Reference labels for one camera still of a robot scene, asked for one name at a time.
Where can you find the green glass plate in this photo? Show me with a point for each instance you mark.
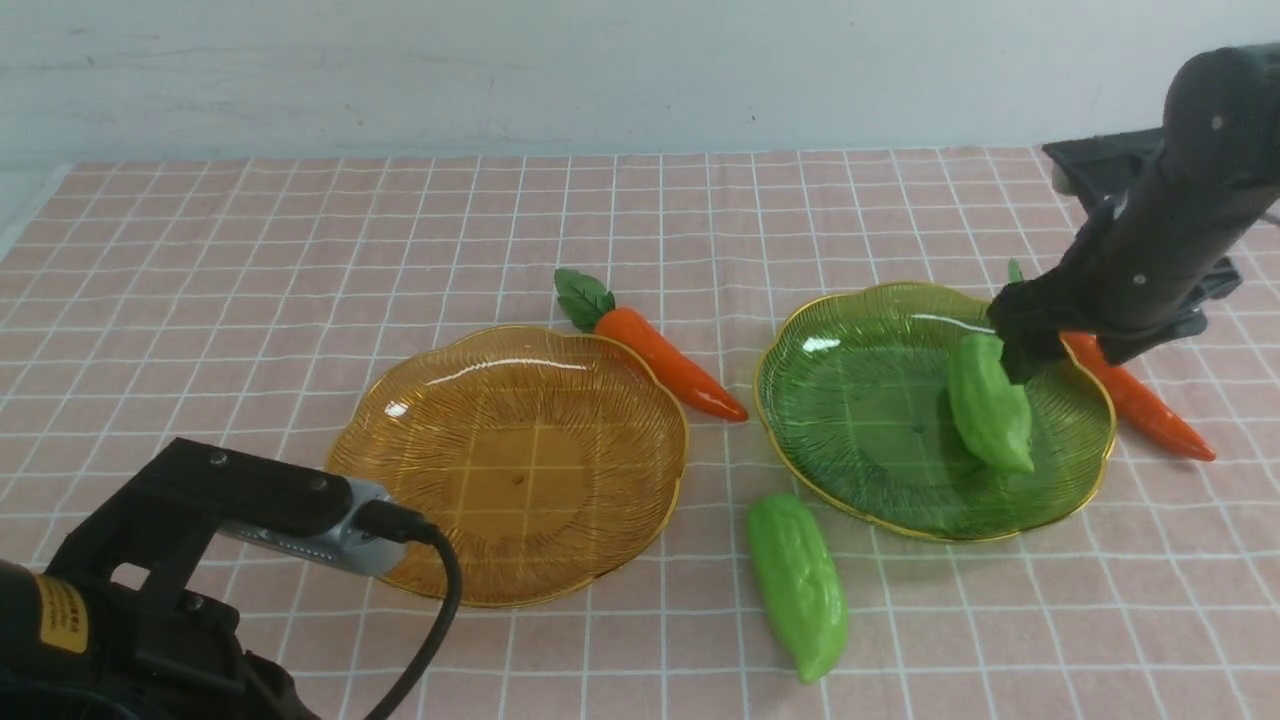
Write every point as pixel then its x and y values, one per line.
pixel 853 394

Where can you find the green toy gourd front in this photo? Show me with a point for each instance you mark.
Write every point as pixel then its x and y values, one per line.
pixel 802 593

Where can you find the orange toy carrot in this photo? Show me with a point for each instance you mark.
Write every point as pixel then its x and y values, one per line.
pixel 590 306
pixel 1150 405

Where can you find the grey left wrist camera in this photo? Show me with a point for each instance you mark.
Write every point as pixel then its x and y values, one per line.
pixel 342 547

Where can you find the pink checkered tablecloth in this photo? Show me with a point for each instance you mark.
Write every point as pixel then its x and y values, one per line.
pixel 250 303

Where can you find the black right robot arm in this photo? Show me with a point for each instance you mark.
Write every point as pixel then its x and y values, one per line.
pixel 1220 148

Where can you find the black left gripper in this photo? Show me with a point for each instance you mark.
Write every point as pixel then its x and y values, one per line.
pixel 172 653

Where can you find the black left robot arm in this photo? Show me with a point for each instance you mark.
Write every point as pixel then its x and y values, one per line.
pixel 47 658

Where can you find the amber glass plate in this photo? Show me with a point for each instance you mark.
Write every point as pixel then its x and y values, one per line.
pixel 547 459

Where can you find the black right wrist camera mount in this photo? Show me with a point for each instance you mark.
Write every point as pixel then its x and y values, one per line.
pixel 1093 168

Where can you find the green toy gourd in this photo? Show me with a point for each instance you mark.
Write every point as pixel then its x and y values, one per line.
pixel 988 405
pixel 802 593

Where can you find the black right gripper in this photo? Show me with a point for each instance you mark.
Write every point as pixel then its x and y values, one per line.
pixel 1135 277

